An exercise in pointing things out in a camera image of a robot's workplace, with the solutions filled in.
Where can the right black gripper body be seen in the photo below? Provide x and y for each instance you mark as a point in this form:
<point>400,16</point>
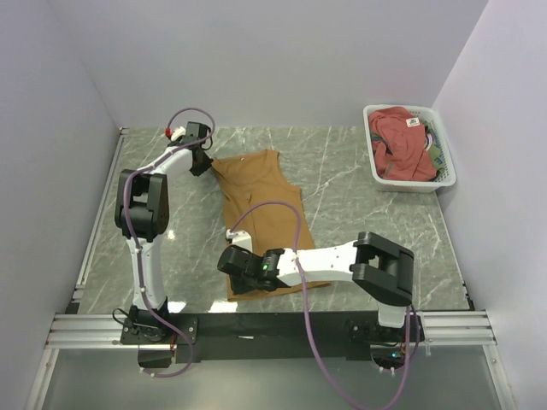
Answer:
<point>243,285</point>

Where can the tan ribbed tank top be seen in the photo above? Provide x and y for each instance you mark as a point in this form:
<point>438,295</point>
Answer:
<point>258,199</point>

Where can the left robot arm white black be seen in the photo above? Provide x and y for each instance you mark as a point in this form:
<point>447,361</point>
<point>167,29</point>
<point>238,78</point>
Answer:
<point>142,215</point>

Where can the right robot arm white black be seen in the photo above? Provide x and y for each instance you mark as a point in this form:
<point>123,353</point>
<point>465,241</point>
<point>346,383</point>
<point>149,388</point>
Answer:
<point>380,267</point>

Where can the red tank top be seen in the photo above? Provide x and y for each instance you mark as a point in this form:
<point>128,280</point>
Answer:
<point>393,117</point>

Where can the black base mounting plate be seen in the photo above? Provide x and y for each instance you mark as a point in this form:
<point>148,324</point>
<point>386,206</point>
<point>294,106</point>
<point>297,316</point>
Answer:
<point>267,336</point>

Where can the white plastic laundry basket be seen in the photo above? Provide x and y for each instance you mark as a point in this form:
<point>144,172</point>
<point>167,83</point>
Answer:
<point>446,179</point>

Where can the green garment in basket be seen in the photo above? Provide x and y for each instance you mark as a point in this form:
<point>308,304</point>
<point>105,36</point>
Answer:
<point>433,149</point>

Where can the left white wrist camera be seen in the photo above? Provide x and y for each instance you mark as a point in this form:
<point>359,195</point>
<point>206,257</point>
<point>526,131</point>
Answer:
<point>172,134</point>

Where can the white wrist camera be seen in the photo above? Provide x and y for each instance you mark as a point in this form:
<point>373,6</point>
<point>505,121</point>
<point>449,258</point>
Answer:
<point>239,238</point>
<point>172,134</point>

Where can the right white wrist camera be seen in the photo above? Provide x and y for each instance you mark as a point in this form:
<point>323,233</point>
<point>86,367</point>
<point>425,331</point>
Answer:
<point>239,238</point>

